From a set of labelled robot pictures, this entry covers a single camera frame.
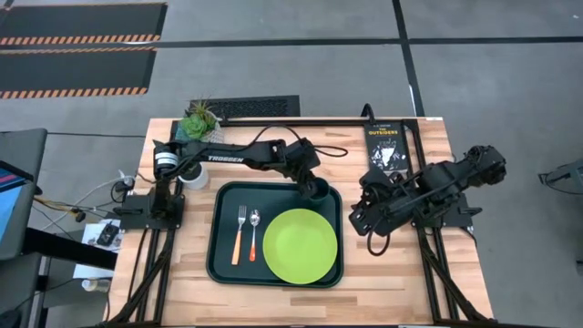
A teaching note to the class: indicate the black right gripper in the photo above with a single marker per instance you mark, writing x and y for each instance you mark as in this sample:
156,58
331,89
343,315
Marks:
389,198

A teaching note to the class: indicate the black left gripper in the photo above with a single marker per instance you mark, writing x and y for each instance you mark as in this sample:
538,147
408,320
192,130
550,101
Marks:
300,157

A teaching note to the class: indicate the dark green cup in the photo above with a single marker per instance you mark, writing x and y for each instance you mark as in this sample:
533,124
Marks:
325,193

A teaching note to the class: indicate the lime green round plate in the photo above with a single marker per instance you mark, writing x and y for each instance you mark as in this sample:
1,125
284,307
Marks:
300,246

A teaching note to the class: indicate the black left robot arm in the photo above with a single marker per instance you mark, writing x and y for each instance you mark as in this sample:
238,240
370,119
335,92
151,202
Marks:
228,157

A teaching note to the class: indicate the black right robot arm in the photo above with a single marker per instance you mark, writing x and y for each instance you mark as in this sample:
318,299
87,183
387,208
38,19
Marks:
451,177

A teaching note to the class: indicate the dark green plastic tray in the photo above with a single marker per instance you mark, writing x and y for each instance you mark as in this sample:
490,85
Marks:
273,200

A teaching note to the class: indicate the black paperback book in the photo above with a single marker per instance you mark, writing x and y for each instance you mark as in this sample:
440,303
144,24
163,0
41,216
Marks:
385,136

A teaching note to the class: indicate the black floor grille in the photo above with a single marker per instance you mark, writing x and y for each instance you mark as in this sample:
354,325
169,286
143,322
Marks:
255,107

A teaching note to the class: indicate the snake plant in white pot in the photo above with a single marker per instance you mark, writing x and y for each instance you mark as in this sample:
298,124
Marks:
198,181

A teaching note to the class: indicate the black handheld controller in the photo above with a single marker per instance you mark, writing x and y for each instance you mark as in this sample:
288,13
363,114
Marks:
108,234

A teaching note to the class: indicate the white paper sheet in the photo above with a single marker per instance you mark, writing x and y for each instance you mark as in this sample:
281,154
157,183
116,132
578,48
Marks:
91,272

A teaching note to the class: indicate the clear plastic bottle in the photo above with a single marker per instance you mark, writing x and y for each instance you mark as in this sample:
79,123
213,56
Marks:
95,285

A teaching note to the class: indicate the black side desk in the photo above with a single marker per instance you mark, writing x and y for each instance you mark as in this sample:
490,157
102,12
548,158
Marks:
68,248

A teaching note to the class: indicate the black hazard-striped floor mat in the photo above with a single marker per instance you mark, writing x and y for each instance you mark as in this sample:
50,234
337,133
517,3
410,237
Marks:
82,20
73,70

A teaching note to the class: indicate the computer monitor with lit screen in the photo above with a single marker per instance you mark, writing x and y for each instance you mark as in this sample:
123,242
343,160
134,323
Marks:
9,205

